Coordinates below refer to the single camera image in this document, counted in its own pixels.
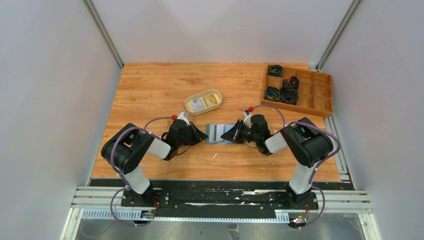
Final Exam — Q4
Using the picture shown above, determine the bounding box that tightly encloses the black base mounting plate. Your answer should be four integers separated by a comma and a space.
89, 178, 355, 220

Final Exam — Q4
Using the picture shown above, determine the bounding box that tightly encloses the rolled black belt top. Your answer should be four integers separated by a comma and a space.
267, 64, 283, 78

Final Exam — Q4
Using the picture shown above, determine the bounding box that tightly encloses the grey striped credit card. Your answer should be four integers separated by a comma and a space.
211, 124, 225, 142

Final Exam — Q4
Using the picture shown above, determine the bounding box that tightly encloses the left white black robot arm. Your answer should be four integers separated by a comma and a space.
100, 119, 209, 207

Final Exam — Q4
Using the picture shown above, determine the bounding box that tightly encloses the aluminium rail frame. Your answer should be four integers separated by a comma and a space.
60, 179, 382, 240

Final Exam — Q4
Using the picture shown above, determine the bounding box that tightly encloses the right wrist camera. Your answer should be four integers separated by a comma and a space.
243, 106, 254, 128

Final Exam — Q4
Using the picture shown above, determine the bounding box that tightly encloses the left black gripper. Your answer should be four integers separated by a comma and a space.
177, 122, 208, 149

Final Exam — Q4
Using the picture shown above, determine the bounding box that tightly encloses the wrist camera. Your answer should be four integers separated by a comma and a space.
243, 106, 254, 128
171, 110, 190, 126

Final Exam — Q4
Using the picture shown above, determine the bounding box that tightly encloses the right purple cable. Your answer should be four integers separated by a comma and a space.
248, 104, 342, 229

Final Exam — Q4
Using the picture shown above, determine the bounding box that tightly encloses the cream oval tray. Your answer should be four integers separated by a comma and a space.
184, 89, 223, 117

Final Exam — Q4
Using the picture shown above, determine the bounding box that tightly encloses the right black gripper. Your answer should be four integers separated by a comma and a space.
221, 119, 260, 144

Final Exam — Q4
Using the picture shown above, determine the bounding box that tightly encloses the rolled black belt large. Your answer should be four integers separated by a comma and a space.
280, 87, 299, 105

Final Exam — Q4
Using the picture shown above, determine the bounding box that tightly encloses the wooden compartment organizer box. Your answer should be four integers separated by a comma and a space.
261, 64, 333, 118

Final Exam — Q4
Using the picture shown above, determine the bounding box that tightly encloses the blue leather card holder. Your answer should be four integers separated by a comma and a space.
205, 124, 234, 145

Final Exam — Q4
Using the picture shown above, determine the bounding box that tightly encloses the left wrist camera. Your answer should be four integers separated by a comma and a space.
171, 110, 190, 126

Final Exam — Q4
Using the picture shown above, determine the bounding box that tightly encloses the rolled dark belt left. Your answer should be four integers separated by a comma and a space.
263, 86, 281, 102

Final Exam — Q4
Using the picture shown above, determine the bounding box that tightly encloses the rolled black belt middle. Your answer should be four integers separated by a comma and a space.
282, 76, 300, 90

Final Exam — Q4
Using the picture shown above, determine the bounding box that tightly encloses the white card in tray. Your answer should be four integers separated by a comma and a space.
189, 98, 206, 112

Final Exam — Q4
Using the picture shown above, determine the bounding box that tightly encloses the yellow card in tray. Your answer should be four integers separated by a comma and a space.
203, 94, 219, 108

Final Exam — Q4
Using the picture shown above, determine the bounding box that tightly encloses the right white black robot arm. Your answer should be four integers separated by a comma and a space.
221, 114, 334, 209

